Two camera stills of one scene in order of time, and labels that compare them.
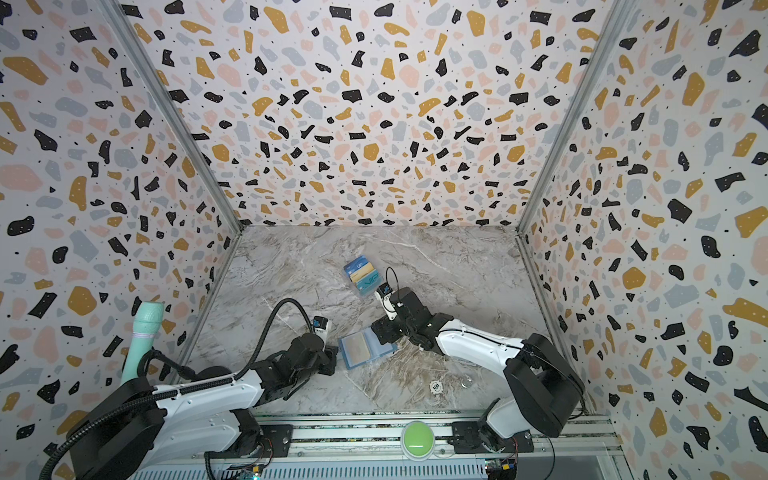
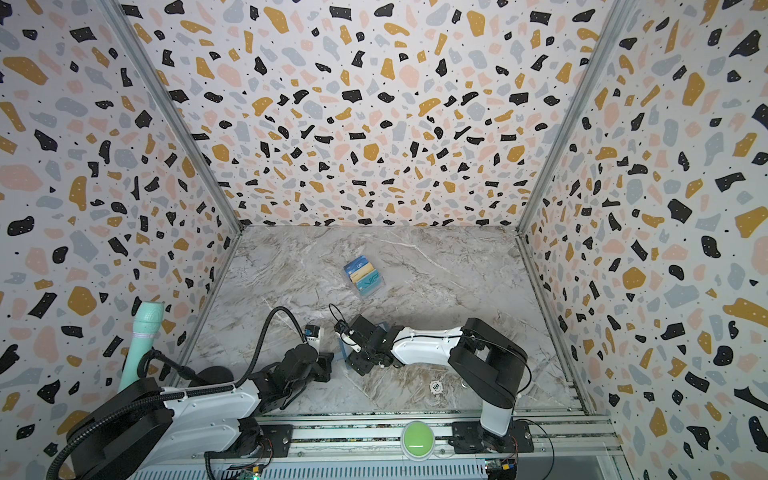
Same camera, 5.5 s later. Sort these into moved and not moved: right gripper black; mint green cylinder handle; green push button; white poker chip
Moved: right gripper black
Not moved: green push button; white poker chip; mint green cylinder handle
